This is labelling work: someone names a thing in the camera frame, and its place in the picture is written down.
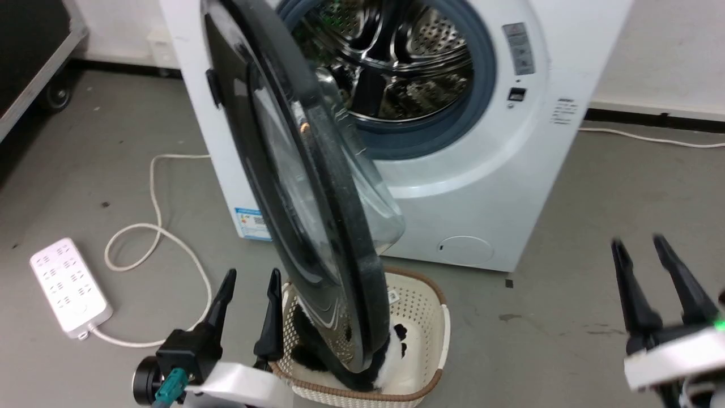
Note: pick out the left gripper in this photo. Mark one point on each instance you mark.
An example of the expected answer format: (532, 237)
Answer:
(243, 385)

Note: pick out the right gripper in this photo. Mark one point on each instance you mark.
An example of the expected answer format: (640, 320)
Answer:
(679, 354)

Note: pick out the black round washing machine door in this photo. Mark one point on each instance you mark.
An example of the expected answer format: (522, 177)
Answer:
(317, 187)

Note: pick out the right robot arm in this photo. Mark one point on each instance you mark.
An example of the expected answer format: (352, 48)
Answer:
(696, 395)

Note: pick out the white front-load washing machine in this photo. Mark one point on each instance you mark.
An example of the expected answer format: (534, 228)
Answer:
(487, 187)

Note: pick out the black door latch slot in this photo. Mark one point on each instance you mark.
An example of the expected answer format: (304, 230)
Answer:
(516, 94)

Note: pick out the grey-blue rubber door gasket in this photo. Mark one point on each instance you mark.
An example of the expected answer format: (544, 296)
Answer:
(481, 85)

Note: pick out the steel washing machine drum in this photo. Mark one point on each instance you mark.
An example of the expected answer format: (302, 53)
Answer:
(408, 62)

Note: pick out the blue energy label sticker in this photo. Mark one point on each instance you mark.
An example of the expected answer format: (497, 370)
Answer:
(252, 222)

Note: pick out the black and white plush toy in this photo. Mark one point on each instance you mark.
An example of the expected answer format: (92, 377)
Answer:
(391, 362)

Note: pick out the cream woven laundry basket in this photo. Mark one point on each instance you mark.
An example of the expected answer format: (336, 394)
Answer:
(422, 317)

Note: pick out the white power strip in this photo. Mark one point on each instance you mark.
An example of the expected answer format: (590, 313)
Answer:
(69, 289)

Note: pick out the round white filter cover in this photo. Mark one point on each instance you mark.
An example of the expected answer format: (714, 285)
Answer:
(465, 250)

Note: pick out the grey instruction sticker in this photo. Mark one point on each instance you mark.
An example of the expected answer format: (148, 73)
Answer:
(519, 50)

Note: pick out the black caster wheel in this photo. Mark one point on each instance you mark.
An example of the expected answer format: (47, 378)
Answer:
(58, 95)

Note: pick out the black flight case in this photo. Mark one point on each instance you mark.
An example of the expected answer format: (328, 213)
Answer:
(25, 51)

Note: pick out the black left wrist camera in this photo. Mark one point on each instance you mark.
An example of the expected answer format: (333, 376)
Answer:
(181, 357)

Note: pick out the white wall outlet box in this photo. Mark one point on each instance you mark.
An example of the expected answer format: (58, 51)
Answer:
(163, 51)

